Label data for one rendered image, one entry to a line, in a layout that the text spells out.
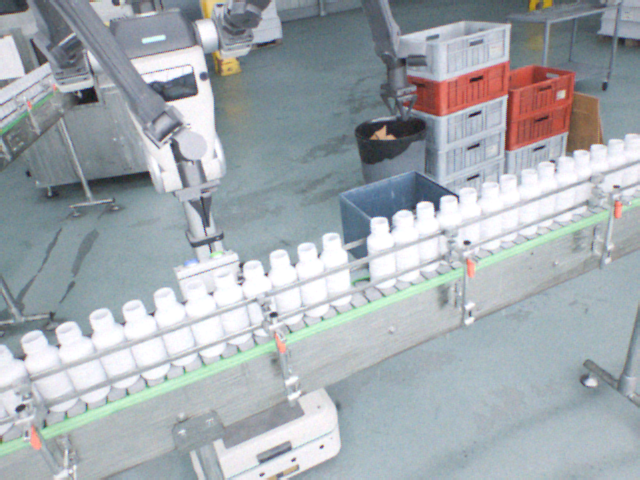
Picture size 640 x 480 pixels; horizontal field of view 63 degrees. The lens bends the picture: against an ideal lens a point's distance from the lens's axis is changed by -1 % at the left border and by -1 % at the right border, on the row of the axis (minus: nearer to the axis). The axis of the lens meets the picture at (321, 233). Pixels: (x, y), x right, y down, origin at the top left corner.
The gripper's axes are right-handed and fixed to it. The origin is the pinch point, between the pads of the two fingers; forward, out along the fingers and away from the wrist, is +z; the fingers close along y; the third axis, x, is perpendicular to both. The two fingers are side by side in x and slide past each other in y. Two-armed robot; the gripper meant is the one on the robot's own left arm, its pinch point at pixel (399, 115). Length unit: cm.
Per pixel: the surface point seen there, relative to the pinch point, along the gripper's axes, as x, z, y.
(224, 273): 68, 6, -42
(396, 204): -5.5, 38.4, 15.4
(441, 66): -107, 27, 127
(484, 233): 6.2, 17.6, -45.8
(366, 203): 6.5, 34.0, 15.5
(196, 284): 74, 6, -42
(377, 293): 37, 22, -46
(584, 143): -242, 115, 134
